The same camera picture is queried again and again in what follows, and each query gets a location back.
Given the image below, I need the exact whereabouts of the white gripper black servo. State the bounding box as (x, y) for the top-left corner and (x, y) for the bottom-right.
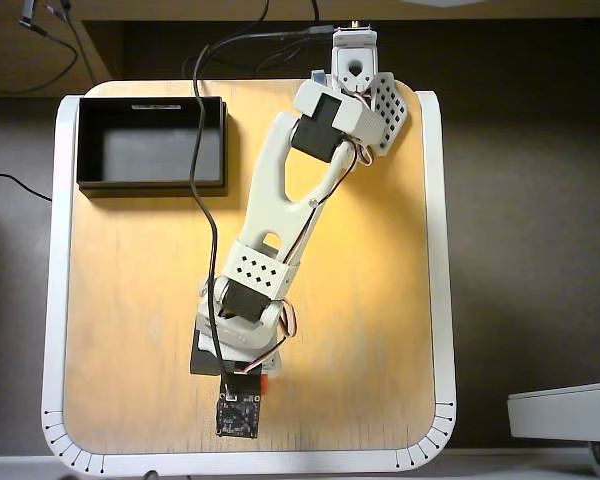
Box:
(189, 318), (284, 378)

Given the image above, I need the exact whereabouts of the black rectangular bin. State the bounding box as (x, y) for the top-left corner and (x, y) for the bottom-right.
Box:
(76, 95), (230, 198)

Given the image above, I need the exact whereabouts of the white table rim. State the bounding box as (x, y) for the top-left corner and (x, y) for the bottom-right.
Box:
(40, 89), (459, 476)

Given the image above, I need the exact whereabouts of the white flat device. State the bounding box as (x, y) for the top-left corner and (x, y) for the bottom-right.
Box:
(507, 380), (600, 444)

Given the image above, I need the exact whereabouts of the wooden desk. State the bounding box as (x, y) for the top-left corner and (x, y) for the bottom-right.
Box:
(0, 0), (600, 99)

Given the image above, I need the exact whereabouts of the servo wire harness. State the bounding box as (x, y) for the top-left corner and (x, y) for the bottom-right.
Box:
(239, 142), (377, 376)

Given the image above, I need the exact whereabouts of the black wrist camera circuit board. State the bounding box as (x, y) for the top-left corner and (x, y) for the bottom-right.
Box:
(215, 373), (263, 441)

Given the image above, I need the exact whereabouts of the black camera cable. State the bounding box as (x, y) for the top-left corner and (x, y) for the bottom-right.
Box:
(191, 23), (334, 401)

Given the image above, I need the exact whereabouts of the thin black cable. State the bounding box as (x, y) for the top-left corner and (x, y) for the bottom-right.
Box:
(0, 171), (55, 203)

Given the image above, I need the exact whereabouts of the grey cable bundle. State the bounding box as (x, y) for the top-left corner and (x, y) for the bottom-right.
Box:
(181, 33), (332, 77)

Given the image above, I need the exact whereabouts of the thin grey cable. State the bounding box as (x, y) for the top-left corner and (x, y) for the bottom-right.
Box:
(58, 0), (100, 86)

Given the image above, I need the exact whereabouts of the black cable with plug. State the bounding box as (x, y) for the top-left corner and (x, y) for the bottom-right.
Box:
(0, 14), (79, 96)

